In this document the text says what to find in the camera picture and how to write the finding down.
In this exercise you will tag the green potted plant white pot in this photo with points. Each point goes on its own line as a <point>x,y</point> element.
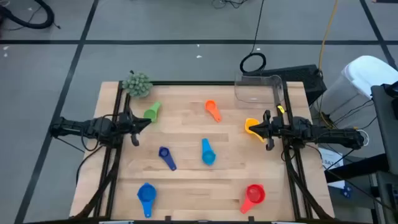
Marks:
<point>136,84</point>

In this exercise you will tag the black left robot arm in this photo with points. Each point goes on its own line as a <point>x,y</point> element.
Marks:
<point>77,126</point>

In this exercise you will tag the white trash bin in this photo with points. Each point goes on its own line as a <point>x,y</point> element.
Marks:
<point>367,74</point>

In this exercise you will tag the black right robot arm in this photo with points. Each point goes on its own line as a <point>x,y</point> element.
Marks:
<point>326,133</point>

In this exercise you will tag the small navy measuring cup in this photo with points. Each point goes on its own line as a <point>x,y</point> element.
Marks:
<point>164,152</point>

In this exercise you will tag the small blue object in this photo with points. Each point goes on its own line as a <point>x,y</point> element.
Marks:
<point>346,191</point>

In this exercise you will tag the large blue measuring cup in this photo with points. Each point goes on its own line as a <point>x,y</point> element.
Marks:
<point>146,193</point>

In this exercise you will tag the large red measuring cup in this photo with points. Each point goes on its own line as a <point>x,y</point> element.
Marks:
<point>255,193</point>

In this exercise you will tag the white paper sheet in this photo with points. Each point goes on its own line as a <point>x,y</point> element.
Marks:
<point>331,158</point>

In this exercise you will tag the grey desk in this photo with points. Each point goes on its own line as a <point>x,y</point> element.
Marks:
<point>385,124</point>

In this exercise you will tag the yellow measuring cup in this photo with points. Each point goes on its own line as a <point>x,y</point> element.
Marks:
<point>251,121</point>

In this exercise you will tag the orange measuring cup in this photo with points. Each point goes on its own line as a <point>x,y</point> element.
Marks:
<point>211,106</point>

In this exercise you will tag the clear plastic basket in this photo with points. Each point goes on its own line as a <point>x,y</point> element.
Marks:
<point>258,93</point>

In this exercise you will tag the light blue measuring cup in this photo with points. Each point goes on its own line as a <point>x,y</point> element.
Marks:
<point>208,157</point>

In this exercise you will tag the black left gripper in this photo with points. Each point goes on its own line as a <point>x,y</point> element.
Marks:
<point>127,123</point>

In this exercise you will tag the small yellow tag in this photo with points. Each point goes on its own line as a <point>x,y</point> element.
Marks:
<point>280,109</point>

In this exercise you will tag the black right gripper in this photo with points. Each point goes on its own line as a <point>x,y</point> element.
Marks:
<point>275,129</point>

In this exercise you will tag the green measuring cup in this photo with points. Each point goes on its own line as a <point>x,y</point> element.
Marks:
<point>151,113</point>

